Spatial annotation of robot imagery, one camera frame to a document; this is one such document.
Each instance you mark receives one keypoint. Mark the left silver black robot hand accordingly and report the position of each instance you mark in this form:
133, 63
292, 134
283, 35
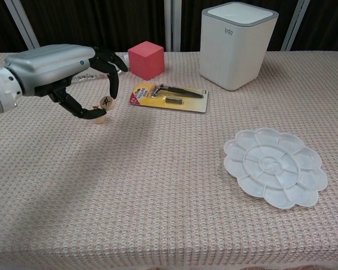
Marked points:
50, 67

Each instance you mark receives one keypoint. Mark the clear plastic water bottle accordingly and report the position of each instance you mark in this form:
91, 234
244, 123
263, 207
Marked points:
126, 59

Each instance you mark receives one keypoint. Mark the red foam cube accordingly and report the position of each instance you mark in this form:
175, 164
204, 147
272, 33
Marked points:
146, 62

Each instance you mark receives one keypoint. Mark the razor in yellow blister pack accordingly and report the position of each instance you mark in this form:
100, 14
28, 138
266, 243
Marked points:
191, 105

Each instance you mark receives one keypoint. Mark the white bin with grey rim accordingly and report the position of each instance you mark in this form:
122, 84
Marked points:
231, 56

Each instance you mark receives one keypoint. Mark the pink woven tablecloth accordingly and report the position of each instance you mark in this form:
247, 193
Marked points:
169, 211

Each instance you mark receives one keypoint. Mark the white flower-shaped paint palette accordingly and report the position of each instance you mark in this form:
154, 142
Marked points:
270, 166

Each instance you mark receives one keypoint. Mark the white metal frame post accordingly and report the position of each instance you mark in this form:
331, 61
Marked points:
22, 25
172, 25
295, 25

